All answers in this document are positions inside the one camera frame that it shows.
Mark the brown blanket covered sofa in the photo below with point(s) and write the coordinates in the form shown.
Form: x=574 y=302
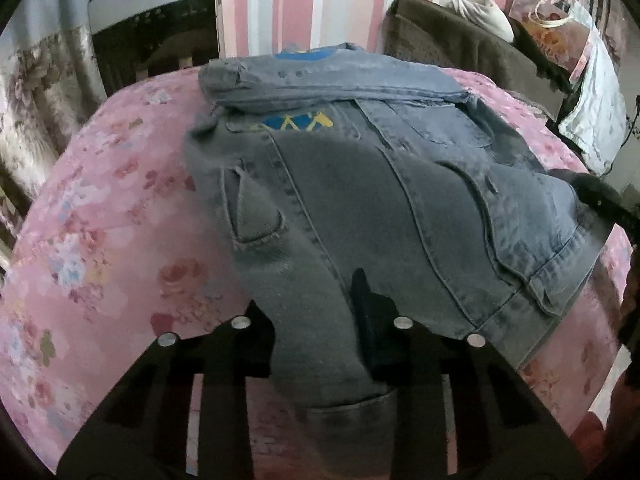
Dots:
x=424 y=32

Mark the pink floral bed sheet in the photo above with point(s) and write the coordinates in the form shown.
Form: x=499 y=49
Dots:
x=111 y=256

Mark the white quilted blanket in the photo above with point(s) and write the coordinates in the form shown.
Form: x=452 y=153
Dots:
x=597 y=122

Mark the pink floral gift bag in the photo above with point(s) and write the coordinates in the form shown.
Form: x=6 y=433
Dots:
x=564 y=40

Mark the black garment on sofa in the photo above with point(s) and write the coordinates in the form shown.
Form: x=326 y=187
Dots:
x=545 y=68

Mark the person's right hand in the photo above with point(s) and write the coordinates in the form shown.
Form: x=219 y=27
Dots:
x=611 y=452

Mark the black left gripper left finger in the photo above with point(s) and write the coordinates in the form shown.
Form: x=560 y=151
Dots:
x=141 y=428

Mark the blue denim jacket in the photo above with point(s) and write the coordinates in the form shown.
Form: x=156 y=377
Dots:
x=317 y=165

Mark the white folded garment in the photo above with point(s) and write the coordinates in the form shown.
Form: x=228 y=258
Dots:
x=485 y=14

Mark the blue floral curtain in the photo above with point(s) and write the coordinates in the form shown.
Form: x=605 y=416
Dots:
x=50 y=86

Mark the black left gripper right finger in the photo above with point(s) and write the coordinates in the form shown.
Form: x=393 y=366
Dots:
x=462 y=411

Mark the black silver water dispenser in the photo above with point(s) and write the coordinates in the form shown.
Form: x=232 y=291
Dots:
x=137 y=39

